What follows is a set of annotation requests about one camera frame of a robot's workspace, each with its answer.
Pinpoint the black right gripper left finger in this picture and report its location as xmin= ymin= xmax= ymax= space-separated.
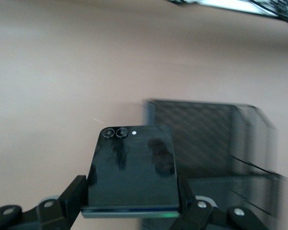
xmin=0 ymin=175 xmax=88 ymax=230

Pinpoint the black glossy flip phone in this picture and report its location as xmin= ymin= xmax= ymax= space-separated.
xmin=81 ymin=125 xmax=183 ymax=219

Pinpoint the black wire mesh organizer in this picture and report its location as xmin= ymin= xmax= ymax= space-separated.
xmin=140 ymin=97 xmax=288 ymax=230

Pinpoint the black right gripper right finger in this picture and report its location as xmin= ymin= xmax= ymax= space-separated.
xmin=180 ymin=178 xmax=269 ymax=230

